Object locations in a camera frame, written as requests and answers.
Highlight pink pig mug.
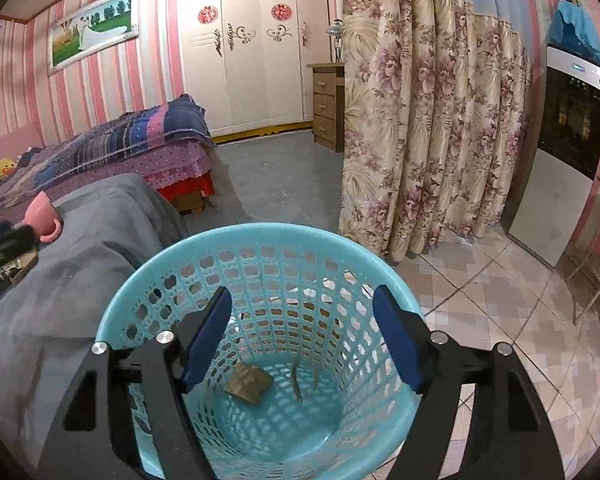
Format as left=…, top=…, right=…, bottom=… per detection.
left=22, top=191, right=63, bottom=241

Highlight white black water dispenser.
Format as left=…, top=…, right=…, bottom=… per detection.
left=501, top=45, right=600, bottom=268

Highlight light blue plastic basket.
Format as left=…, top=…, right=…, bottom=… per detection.
left=96, top=222, right=426, bottom=480

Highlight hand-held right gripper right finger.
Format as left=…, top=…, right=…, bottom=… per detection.
left=372, top=284, right=566, bottom=480

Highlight bed with patterned blanket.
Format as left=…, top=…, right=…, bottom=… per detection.
left=0, top=94, right=217, bottom=211

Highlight white wardrobe with decals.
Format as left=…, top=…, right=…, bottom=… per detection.
left=175, top=0, right=343, bottom=137

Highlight crumpled brown paper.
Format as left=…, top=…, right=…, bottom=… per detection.
left=224, top=364, right=274, bottom=403

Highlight framed wall poster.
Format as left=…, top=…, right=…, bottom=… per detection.
left=46, top=0, right=140, bottom=77

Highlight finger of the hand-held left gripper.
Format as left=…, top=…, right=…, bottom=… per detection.
left=0, top=224, right=37, bottom=286

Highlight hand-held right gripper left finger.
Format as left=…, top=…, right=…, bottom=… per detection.
left=32, top=286, right=233, bottom=480

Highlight blue cloth cover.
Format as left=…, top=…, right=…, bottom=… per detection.
left=547, top=0, right=600, bottom=66

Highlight wooden desk with drawers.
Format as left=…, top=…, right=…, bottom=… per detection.
left=306, top=61, right=347, bottom=153

